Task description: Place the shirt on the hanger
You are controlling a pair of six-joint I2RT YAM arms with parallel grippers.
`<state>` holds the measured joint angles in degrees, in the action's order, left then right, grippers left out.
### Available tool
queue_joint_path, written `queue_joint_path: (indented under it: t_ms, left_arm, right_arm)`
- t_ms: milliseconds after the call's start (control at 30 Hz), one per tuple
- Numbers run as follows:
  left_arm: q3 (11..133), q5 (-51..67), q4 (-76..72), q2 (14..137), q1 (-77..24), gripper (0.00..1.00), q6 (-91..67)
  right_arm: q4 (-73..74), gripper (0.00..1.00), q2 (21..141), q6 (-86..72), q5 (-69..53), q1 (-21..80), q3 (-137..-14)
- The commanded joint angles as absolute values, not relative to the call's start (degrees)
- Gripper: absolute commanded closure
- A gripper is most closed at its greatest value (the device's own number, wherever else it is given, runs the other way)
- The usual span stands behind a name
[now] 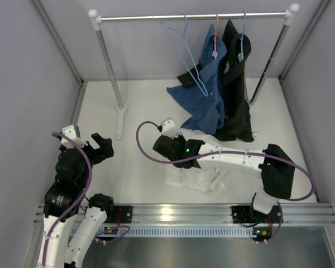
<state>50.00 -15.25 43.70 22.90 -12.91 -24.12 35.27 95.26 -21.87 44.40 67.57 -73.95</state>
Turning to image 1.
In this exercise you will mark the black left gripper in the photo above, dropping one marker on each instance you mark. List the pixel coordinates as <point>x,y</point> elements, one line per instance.
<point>105,149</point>

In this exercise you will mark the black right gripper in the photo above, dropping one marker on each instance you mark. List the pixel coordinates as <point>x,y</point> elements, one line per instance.
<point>181,138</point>

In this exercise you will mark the white shirt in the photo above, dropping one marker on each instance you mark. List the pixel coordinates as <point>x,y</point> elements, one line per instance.
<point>201,180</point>

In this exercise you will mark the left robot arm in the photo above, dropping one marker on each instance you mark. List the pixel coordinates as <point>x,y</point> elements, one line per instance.
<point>63,199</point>

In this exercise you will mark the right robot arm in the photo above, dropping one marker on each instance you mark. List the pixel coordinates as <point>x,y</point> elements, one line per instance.
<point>270,165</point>

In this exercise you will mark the blue checked shirt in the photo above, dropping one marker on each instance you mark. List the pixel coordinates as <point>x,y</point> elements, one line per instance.
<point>203,100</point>

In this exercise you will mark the black shirt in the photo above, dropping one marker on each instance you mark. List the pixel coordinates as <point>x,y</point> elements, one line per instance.
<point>237,123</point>

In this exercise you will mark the pink hanger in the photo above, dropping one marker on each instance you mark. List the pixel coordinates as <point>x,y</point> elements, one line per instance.
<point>215,53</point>

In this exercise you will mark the light blue hanger with black shirt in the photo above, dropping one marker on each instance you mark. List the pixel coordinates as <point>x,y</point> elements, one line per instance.
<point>241,54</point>

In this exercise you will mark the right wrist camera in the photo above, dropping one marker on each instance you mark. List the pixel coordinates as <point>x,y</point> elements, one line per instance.
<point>169,129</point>

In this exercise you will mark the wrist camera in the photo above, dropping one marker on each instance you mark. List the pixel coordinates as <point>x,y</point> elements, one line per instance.
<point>169,129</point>
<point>73,133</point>

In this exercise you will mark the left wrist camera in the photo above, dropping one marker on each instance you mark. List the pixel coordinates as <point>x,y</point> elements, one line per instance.
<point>73,133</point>

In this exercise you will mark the perforated cable duct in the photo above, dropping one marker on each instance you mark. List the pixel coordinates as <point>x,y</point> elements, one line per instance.
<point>182,231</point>

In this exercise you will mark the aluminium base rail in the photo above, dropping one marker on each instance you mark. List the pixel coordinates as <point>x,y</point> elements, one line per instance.
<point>294,214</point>

